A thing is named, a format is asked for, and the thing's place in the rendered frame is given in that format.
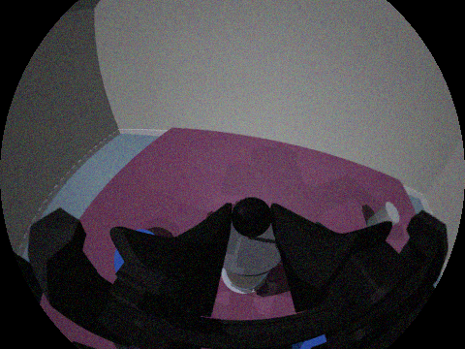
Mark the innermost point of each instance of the blue cylinder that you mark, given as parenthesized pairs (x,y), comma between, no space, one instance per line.
(310,343)
(118,261)

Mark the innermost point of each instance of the glass coffee press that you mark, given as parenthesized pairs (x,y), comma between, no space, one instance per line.
(252,249)

